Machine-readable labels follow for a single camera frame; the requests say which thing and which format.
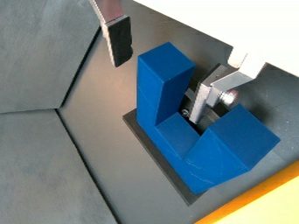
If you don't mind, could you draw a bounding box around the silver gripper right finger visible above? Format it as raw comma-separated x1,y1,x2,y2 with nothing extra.
189,53,266,123

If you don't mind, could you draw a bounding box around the yellow long bar block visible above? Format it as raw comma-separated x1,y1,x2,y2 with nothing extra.
193,160,299,224

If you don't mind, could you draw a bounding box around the blue U-shaped block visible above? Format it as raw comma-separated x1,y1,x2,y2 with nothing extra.
136,43,279,193

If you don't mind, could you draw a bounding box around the black angle fixture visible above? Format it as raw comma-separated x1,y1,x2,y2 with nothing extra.
124,64,299,206

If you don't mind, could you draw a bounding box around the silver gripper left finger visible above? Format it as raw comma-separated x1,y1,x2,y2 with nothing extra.
89,0,133,67

